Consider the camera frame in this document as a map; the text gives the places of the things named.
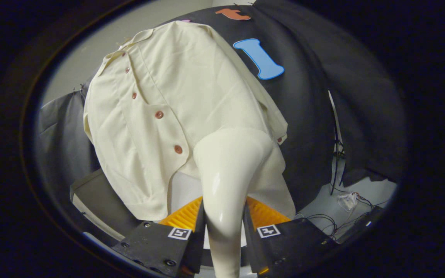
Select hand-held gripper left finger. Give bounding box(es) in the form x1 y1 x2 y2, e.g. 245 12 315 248
112 196 206 278

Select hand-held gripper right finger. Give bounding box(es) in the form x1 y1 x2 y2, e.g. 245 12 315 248
243 196 339 275

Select cream button shirt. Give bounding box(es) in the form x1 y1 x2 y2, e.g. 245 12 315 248
83 20 296 221

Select grey cabinet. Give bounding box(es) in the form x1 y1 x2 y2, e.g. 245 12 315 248
70 168 142 242

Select black backdrop cloth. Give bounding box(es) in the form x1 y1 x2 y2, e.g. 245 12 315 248
37 0 408 217

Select tangled floor cables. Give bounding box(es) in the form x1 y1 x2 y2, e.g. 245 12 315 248
296 191 385 240

